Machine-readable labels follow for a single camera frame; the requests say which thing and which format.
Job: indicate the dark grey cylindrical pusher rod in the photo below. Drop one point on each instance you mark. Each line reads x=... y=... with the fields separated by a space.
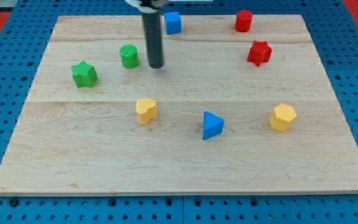
x=153 y=39

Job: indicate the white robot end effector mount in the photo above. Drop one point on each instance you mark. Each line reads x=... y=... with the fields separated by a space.
x=147 y=6

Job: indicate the green star block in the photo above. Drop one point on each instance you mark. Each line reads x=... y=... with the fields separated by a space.
x=84 y=74

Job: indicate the red star block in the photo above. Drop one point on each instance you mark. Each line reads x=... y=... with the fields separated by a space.
x=259 y=53

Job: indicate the yellow hexagon block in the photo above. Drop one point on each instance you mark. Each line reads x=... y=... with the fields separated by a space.
x=282 y=117

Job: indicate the blue cube block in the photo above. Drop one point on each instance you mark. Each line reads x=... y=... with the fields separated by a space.
x=172 y=23

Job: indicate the green cylinder block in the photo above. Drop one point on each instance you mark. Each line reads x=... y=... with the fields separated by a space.
x=129 y=56

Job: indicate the yellow heart block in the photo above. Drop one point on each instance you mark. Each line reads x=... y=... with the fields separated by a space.
x=146 y=110

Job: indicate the red cylinder block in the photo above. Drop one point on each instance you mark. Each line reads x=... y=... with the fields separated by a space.
x=243 y=21

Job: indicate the light wooden board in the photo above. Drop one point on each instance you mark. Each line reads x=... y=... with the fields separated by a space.
x=71 y=141

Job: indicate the blue triangle block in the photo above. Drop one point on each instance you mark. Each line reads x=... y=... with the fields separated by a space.
x=212 y=125

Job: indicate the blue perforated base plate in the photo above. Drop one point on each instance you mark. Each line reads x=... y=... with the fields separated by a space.
x=23 y=40

